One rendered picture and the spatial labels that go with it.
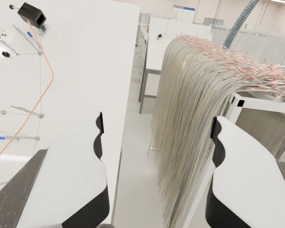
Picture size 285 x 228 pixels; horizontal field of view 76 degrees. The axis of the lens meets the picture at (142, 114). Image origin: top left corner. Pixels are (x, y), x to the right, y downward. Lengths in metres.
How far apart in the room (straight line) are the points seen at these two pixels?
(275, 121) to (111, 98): 0.79
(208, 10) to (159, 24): 8.54
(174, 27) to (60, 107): 3.29
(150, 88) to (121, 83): 2.68
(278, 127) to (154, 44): 2.74
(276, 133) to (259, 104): 0.34
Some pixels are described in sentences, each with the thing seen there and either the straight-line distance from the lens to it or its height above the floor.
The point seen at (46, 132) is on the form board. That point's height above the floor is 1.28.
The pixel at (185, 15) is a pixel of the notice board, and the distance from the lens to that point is 11.74.
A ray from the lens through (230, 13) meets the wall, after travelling 12.60.
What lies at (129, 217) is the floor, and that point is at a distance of 1.94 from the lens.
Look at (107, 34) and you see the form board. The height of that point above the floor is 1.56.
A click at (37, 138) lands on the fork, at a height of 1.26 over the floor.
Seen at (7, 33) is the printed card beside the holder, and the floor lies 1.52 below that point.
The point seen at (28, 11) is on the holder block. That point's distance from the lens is 0.70.
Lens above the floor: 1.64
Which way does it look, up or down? 28 degrees down
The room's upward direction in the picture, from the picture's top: 10 degrees clockwise
